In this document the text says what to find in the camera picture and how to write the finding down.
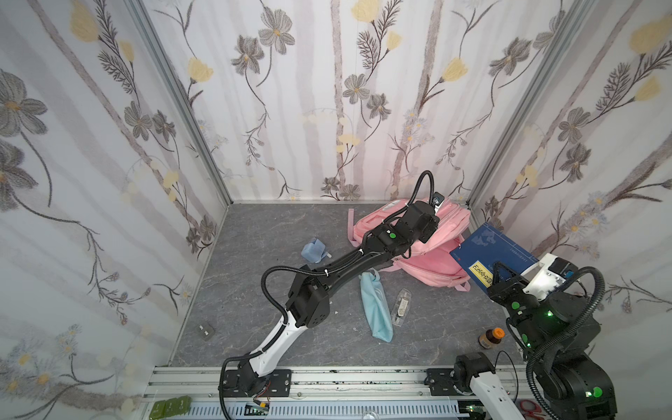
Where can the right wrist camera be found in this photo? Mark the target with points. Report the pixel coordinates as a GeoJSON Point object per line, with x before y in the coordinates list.
{"type": "Point", "coordinates": [547, 275]}

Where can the blue book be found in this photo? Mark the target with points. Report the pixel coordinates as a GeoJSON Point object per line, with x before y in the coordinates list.
{"type": "Point", "coordinates": [485, 247]}

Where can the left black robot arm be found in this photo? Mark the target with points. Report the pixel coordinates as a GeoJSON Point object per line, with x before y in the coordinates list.
{"type": "Point", "coordinates": [308, 302]}

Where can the green circuit board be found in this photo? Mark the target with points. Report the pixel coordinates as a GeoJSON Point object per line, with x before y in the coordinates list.
{"type": "Point", "coordinates": [170, 408]}

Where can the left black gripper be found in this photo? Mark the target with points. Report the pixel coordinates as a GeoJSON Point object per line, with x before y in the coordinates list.
{"type": "Point", "coordinates": [430, 214]}

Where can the white cable duct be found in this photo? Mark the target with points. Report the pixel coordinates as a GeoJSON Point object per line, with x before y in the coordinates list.
{"type": "Point", "coordinates": [348, 410]}

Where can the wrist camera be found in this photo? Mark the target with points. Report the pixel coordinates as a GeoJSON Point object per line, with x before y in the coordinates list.
{"type": "Point", "coordinates": [437, 199]}
{"type": "Point", "coordinates": [547, 275]}

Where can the red scissors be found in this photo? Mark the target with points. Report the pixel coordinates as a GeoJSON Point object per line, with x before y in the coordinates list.
{"type": "Point", "coordinates": [530, 409]}

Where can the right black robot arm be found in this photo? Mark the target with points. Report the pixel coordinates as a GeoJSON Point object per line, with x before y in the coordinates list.
{"type": "Point", "coordinates": [553, 316]}

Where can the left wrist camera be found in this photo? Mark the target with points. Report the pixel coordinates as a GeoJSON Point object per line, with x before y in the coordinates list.
{"type": "Point", "coordinates": [437, 199]}

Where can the teal pencil case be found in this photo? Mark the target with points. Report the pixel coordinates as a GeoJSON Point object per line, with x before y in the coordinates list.
{"type": "Point", "coordinates": [375, 306]}

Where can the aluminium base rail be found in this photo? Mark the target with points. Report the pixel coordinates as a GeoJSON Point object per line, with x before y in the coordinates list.
{"type": "Point", "coordinates": [497, 394]}

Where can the light blue pencil sharpener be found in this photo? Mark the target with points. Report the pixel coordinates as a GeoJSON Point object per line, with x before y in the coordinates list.
{"type": "Point", "coordinates": [315, 251]}

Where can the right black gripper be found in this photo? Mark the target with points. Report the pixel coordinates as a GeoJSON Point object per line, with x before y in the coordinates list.
{"type": "Point", "coordinates": [504, 290]}

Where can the clear plastic case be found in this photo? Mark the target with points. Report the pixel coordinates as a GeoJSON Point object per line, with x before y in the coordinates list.
{"type": "Point", "coordinates": [401, 307]}

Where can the brown bottle orange cap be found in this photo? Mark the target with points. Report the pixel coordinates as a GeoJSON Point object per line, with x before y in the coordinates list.
{"type": "Point", "coordinates": [492, 338]}

